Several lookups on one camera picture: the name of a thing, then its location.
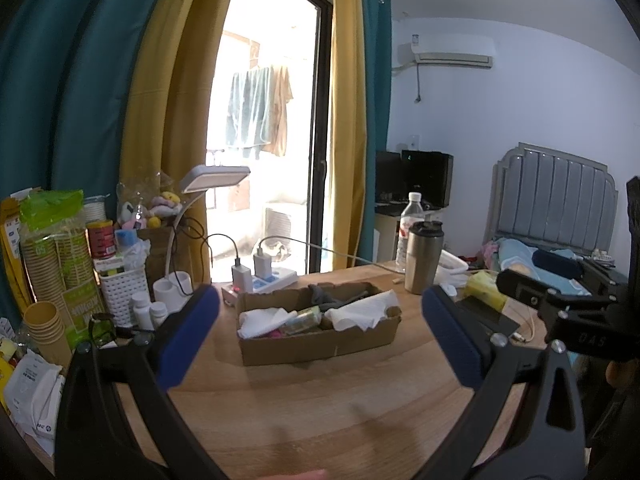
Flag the wide teal curtain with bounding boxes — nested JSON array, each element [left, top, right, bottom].
[[0, 0, 182, 313]]

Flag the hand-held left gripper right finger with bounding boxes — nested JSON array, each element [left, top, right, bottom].
[[421, 283, 587, 480]]

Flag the white container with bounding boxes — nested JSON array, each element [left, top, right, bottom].
[[437, 250, 470, 282]]

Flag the yellow sponge item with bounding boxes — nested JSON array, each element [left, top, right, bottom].
[[462, 269, 509, 312]]

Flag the yellow package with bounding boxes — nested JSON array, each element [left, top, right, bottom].
[[0, 197, 32, 312]]

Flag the printed tissue pack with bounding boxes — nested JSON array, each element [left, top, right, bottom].
[[279, 307, 324, 337]]

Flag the white cabinet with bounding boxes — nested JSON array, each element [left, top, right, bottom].
[[373, 202, 406, 264]]

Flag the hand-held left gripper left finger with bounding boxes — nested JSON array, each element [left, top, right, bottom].
[[54, 282, 223, 480]]

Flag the packed paper cup stacks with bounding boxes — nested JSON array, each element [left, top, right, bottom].
[[19, 189, 97, 313]]

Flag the loose paper cup stack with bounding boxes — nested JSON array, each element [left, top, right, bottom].
[[22, 300, 74, 372]]

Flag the person's right hand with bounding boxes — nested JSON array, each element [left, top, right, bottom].
[[604, 359, 638, 390]]

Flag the red can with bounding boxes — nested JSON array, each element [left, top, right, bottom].
[[85, 218, 117, 261]]

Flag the person's left hand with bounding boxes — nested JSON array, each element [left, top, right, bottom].
[[271, 468, 330, 480]]

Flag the white power strip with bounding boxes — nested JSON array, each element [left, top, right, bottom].
[[222, 268, 299, 307]]

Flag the brown paper bag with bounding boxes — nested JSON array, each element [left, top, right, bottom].
[[134, 224, 177, 287]]

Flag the grey padded headboard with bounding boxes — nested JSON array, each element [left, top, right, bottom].
[[483, 142, 621, 262]]

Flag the white paper napkin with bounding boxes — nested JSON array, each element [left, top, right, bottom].
[[237, 307, 299, 340]]

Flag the white mesh cloth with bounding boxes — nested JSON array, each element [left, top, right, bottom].
[[324, 290, 402, 333]]

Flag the outdoor air conditioner unit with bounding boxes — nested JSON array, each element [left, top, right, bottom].
[[263, 206, 294, 257]]

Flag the black electronic box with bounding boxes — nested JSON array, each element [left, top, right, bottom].
[[401, 149, 455, 210]]

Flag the black door frame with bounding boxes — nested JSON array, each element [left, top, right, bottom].
[[244, 0, 334, 277]]

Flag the clear plastic bag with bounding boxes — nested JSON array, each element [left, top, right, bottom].
[[127, 237, 152, 274]]

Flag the white plastic basket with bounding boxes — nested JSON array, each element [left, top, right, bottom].
[[97, 264, 151, 329]]

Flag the green package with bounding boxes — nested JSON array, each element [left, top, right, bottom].
[[62, 279, 109, 352]]

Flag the narrow yellow curtain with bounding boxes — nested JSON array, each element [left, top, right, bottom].
[[327, 0, 377, 274]]

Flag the hanging orange shirt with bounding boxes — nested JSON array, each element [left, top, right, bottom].
[[262, 63, 295, 157]]

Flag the white charging cable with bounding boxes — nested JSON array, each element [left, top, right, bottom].
[[257, 235, 402, 274]]

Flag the white air conditioner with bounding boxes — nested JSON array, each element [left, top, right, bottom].
[[397, 34, 495, 70]]

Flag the white desk lamp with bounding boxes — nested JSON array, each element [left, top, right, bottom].
[[152, 163, 252, 312]]

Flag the wide yellow curtain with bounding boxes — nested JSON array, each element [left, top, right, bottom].
[[119, 0, 247, 287]]

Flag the white packets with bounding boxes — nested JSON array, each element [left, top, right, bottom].
[[3, 349, 67, 454]]

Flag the clear water bottle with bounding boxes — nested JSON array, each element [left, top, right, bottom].
[[394, 191, 426, 272]]

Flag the black glasses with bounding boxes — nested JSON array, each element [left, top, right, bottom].
[[88, 312, 117, 349]]

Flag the hanging teal towel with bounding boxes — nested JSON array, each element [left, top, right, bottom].
[[224, 65, 275, 150]]

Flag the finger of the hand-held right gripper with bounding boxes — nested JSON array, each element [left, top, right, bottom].
[[495, 268, 557, 314]]

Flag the narrow teal curtain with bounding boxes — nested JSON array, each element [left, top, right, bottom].
[[360, 0, 394, 262]]

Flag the black speaker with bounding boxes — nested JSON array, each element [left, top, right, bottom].
[[374, 149, 404, 207]]

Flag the cardboard box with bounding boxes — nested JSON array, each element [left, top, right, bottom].
[[234, 281, 404, 367]]

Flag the steel tumbler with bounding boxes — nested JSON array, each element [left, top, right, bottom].
[[403, 219, 445, 295]]

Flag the bag of small plush toys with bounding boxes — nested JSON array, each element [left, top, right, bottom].
[[116, 170, 184, 232]]

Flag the grey dotted glove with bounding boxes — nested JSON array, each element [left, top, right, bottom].
[[307, 283, 374, 312]]

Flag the dark blue pillow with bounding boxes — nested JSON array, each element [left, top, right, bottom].
[[531, 248, 584, 279]]

